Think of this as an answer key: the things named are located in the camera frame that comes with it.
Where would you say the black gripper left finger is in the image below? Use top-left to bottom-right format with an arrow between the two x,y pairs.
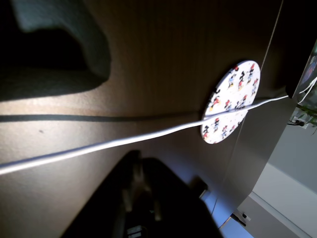
0,0 -> 111,84

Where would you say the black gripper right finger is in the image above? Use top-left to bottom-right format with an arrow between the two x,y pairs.
61,150 -> 222,238

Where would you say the green plant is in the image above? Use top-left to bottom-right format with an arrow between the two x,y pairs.
287,104 -> 317,136

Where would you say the white cable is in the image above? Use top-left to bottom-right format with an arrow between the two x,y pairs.
0,95 -> 289,176

